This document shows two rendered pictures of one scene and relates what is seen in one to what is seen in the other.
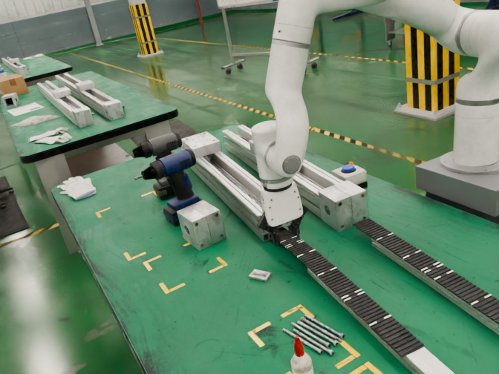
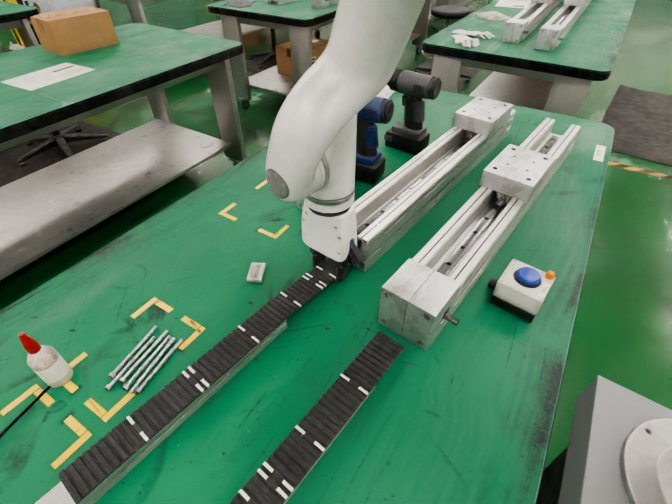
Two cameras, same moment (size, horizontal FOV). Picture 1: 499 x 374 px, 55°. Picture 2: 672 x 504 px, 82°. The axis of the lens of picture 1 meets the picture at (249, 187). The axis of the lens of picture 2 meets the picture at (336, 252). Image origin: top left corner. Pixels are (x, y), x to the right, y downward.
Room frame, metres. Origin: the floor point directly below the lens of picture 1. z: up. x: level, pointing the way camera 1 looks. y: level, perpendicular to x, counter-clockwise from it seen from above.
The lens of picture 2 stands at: (0.84, -0.54, 1.35)
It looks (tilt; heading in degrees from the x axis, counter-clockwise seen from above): 42 degrees down; 57
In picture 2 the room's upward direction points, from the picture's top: straight up
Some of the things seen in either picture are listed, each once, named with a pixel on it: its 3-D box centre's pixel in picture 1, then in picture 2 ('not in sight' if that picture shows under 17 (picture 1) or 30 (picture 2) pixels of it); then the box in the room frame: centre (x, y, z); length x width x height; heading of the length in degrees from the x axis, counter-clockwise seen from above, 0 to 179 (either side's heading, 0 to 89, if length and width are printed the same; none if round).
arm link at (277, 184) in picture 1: (275, 179); (328, 193); (1.13, -0.07, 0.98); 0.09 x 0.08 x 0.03; 109
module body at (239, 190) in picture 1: (226, 179); (438, 168); (1.56, 0.07, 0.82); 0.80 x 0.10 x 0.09; 19
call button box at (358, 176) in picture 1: (347, 179); (517, 287); (1.39, -0.31, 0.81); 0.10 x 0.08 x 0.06; 109
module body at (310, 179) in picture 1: (275, 162); (509, 193); (1.62, -0.11, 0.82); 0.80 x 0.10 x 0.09; 19
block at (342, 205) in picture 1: (347, 204); (423, 306); (1.20, -0.26, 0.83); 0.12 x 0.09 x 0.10; 109
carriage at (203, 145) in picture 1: (201, 148); (481, 119); (1.80, 0.15, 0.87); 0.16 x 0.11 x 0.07; 19
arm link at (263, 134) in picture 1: (272, 149); (327, 151); (1.13, -0.07, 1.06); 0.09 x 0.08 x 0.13; 17
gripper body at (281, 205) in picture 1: (280, 199); (329, 223); (1.13, -0.07, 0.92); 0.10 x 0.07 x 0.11; 109
